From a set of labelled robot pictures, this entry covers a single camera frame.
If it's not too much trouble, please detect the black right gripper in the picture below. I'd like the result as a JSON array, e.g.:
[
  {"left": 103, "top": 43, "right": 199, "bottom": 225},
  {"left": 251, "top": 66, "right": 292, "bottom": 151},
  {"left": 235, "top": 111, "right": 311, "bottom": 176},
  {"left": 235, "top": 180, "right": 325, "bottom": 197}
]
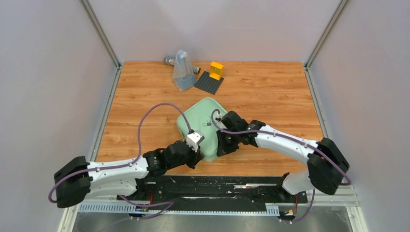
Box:
[{"left": 216, "top": 128, "right": 241, "bottom": 157}]

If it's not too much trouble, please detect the mint green medicine kit case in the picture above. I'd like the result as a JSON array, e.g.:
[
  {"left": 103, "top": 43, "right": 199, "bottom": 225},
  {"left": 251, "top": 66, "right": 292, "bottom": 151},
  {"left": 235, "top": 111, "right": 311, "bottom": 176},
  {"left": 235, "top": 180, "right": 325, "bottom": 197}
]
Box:
[{"left": 184, "top": 97, "right": 228, "bottom": 162}]

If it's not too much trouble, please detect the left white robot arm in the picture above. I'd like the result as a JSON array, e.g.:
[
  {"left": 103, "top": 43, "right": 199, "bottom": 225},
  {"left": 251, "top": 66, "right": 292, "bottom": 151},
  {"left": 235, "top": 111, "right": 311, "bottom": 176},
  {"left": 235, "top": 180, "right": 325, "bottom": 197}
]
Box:
[{"left": 48, "top": 141, "right": 203, "bottom": 208}]

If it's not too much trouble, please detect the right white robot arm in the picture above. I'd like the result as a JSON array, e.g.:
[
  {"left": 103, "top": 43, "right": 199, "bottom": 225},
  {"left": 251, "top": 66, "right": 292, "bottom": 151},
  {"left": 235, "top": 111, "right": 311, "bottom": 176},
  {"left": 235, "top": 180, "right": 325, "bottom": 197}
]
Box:
[{"left": 211, "top": 109, "right": 351, "bottom": 202}]

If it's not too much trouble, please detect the dark grey brick baseplate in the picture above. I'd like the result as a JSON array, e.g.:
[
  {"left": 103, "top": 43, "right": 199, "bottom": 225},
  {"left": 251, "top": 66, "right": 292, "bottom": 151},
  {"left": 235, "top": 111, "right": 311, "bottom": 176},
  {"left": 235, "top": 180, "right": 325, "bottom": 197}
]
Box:
[{"left": 194, "top": 71, "right": 224, "bottom": 95}]

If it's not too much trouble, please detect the yellow toy window brick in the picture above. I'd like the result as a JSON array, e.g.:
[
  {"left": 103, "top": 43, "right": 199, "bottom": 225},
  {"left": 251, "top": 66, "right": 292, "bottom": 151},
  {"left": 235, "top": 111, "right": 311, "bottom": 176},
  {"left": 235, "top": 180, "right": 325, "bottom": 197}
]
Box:
[{"left": 209, "top": 61, "right": 223, "bottom": 81}]

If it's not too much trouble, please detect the glitter silver microphone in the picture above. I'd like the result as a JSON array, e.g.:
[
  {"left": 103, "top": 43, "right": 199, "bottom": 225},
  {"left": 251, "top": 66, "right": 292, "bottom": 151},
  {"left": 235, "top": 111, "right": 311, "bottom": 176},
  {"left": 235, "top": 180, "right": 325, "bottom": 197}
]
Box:
[{"left": 163, "top": 56, "right": 201, "bottom": 74}]

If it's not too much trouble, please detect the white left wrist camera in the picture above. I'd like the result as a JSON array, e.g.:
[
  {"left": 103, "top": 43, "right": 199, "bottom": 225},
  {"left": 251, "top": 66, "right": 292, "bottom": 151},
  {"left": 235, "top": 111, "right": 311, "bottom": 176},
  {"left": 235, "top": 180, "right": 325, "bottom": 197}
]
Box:
[{"left": 186, "top": 130, "right": 205, "bottom": 152}]

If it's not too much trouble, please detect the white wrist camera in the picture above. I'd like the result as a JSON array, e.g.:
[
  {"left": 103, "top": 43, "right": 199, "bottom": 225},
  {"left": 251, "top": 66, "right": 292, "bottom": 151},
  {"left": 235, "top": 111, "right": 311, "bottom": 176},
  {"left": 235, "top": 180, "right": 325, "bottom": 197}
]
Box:
[
  {"left": 215, "top": 113, "right": 222, "bottom": 121},
  {"left": 186, "top": 130, "right": 205, "bottom": 152}
]

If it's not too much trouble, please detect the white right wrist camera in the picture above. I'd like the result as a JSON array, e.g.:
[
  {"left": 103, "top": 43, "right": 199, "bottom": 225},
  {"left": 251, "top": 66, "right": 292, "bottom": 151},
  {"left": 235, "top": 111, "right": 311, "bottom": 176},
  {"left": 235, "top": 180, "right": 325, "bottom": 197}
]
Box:
[{"left": 215, "top": 113, "right": 222, "bottom": 121}]

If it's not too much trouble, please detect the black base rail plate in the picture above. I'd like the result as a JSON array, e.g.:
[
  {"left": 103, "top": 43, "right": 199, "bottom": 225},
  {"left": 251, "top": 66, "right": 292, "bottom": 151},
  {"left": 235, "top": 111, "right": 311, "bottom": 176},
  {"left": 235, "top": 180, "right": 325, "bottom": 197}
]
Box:
[{"left": 126, "top": 175, "right": 308, "bottom": 212}]

